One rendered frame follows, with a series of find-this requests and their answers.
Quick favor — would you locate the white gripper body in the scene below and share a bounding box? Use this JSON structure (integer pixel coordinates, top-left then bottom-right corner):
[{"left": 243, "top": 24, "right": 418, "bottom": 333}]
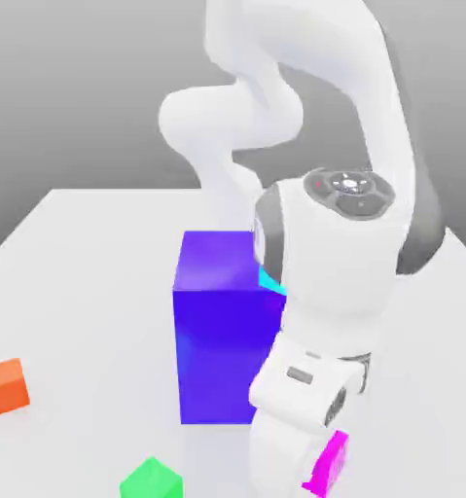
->
[{"left": 249, "top": 410, "right": 327, "bottom": 498}]

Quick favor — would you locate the small magenta cube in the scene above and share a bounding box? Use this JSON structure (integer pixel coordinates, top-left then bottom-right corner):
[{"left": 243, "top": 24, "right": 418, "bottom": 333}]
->
[{"left": 301, "top": 429, "right": 350, "bottom": 498}]

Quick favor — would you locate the small green cube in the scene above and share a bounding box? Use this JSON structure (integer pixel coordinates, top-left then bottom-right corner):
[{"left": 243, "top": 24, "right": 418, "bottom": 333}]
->
[{"left": 119, "top": 456, "right": 185, "bottom": 498}]

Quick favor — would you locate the small cyan cube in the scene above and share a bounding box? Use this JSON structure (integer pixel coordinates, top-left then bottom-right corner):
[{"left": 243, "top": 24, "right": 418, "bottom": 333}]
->
[{"left": 258, "top": 265, "right": 288, "bottom": 298}]

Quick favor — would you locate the small orange cube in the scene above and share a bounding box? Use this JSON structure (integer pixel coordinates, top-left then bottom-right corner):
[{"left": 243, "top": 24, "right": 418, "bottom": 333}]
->
[{"left": 0, "top": 357, "right": 31, "bottom": 417}]

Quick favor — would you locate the large blue box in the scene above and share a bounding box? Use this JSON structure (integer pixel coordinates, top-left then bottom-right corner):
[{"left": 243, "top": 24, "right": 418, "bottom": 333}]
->
[{"left": 172, "top": 230, "right": 288, "bottom": 426}]

